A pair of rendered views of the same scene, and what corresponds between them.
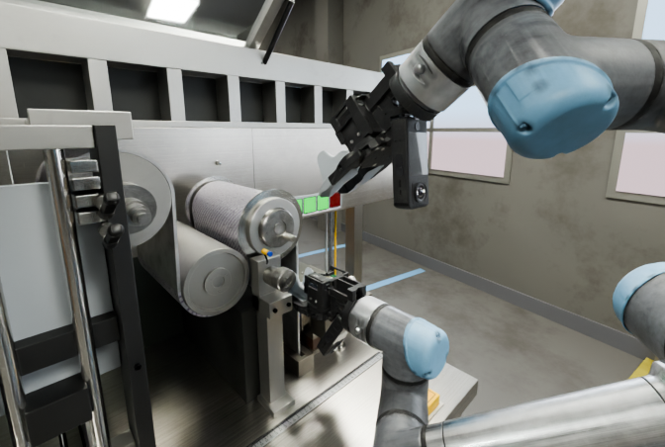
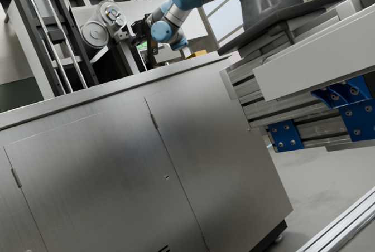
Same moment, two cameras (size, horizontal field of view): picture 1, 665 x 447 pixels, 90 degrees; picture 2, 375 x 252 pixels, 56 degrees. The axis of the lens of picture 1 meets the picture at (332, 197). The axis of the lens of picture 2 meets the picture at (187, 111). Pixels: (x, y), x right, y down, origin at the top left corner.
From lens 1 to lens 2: 1.22 m
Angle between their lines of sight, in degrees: 12
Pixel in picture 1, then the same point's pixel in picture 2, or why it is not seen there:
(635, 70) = not seen: outside the picture
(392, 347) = (158, 13)
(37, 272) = (39, 2)
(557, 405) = not seen: outside the picture
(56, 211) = not seen: outside the picture
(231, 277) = (100, 32)
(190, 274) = (83, 28)
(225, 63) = not seen: outside the picture
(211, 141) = (80, 15)
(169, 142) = not seen: hidden behind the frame
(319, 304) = (138, 30)
